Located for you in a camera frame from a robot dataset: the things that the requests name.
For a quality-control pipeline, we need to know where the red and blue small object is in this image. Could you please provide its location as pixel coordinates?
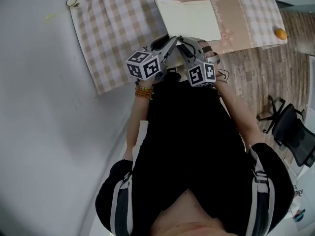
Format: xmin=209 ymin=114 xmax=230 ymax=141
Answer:
xmin=292 ymin=208 xmax=307 ymax=222

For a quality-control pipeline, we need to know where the grey harness strap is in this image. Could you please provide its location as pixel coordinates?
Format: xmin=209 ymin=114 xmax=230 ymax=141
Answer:
xmin=110 ymin=172 xmax=134 ymax=236
xmin=248 ymin=145 xmax=275 ymax=236

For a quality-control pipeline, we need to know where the thin black cable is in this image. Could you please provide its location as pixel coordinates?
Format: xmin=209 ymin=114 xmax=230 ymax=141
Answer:
xmin=216 ymin=69 xmax=230 ymax=85

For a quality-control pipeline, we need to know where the orange bead bracelet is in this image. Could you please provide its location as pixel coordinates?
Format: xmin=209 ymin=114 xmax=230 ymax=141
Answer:
xmin=134 ymin=85 xmax=155 ymax=100

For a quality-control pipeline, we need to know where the black office chair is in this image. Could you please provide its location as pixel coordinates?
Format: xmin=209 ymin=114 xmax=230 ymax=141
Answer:
xmin=256 ymin=95 xmax=315 ymax=168

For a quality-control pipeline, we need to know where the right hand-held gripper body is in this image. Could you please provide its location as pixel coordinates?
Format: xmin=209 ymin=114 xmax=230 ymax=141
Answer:
xmin=187 ymin=55 xmax=217 ymax=87

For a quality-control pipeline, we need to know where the left grey harness strap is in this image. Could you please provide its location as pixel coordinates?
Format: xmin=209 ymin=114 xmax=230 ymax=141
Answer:
xmin=110 ymin=172 xmax=134 ymax=236

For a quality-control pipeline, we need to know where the person's black garment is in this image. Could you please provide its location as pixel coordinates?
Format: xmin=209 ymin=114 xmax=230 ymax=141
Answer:
xmin=94 ymin=72 xmax=295 ymax=236

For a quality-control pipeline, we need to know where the checkered beige floral tablecloth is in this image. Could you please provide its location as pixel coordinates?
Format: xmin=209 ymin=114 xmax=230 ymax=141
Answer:
xmin=69 ymin=0 xmax=288 ymax=95

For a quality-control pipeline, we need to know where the person's right forearm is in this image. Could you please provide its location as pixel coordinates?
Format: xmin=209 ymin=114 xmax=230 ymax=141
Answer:
xmin=214 ymin=79 xmax=261 ymax=153

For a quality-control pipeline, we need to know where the person's right hand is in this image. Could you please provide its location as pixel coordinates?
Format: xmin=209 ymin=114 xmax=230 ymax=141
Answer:
xmin=198 ymin=40 xmax=221 ymax=64

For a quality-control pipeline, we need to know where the person's left forearm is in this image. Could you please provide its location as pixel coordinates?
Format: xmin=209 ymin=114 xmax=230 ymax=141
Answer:
xmin=124 ymin=82 xmax=154 ymax=161

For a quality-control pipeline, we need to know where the blue-covered notebook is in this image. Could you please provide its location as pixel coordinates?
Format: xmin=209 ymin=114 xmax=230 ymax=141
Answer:
xmin=154 ymin=0 xmax=222 ymax=43

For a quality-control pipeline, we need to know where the person's left black shoe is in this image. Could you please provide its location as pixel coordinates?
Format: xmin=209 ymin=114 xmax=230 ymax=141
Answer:
xmin=167 ymin=72 xmax=182 ymax=84

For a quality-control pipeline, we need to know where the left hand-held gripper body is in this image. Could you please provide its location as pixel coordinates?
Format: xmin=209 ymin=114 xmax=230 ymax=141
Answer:
xmin=125 ymin=46 xmax=168 ymax=81

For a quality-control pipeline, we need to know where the right grey harness strap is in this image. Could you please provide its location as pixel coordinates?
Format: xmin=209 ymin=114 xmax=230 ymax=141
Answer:
xmin=248 ymin=145 xmax=275 ymax=236

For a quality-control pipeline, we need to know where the black waist device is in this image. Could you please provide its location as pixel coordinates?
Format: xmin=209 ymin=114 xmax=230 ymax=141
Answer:
xmin=209 ymin=82 xmax=221 ymax=98

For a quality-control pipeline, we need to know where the orange fruit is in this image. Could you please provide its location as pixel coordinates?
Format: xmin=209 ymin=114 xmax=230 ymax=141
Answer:
xmin=275 ymin=28 xmax=288 ymax=40

